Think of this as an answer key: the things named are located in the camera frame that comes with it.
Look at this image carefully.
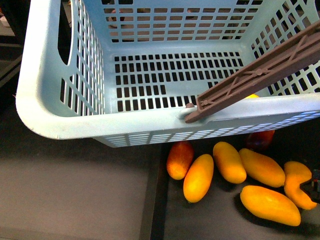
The light blue plastic basket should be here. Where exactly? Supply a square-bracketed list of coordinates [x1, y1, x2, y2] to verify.
[16, 0, 320, 147]

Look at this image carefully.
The yellow lemon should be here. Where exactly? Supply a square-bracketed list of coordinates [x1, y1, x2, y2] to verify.
[245, 93, 259, 99]

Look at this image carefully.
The yellow mango front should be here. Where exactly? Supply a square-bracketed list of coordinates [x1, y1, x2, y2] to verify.
[240, 185, 301, 227]

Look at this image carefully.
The brown basket handle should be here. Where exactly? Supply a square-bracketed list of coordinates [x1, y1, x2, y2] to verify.
[184, 21, 320, 124]

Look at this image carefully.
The red orange mango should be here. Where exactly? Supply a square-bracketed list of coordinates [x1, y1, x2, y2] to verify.
[166, 141, 194, 180]

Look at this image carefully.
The dark red mango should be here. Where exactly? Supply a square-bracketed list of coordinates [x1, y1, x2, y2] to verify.
[245, 130, 275, 151]

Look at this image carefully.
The yellow mango curved right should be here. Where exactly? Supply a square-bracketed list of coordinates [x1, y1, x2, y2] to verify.
[284, 161, 318, 210]

